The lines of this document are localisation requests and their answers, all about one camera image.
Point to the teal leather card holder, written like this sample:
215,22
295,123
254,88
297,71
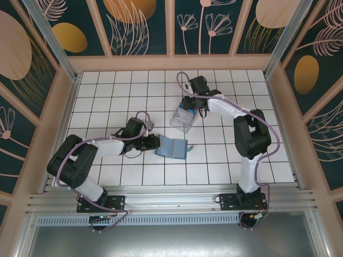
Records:
174,148

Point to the clear plastic packaging box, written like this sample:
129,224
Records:
178,124

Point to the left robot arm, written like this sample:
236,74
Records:
77,171

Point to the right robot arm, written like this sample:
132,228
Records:
252,139

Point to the white printed credit card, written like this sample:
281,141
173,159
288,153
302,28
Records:
182,119

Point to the grey metal sheet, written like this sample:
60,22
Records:
171,241

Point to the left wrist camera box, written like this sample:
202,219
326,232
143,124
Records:
150,126

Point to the aluminium mounting rail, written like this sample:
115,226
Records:
171,198

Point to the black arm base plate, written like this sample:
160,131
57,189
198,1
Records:
118,200
227,203

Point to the aluminium corner post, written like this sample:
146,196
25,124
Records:
288,34
52,34

